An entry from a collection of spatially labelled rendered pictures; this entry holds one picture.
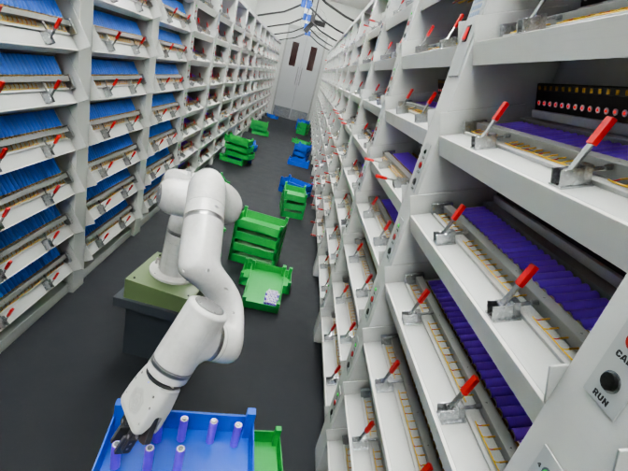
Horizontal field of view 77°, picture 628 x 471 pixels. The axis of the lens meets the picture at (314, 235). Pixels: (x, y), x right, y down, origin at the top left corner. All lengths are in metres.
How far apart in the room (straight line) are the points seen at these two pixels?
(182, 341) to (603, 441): 0.61
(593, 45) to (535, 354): 0.39
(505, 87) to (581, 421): 0.73
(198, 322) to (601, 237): 0.61
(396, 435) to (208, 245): 0.56
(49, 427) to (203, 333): 0.93
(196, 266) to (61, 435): 0.90
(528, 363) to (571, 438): 0.11
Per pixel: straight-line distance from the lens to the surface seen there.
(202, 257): 0.83
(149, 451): 0.93
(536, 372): 0.55
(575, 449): 0.49
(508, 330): 0.61
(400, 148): 1.68
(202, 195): 0.91
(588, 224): 0.52
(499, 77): 1.01
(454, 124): 0.98
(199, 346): 0.78
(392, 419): 0.98
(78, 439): 1.57
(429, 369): 0.81
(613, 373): 0.45
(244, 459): 1.01
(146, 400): 0.84
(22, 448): 1.58
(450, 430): 0.72
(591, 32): 0.65
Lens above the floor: 1.20
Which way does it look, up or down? 22 degrees down
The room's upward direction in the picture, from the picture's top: 15 degrees clockwise
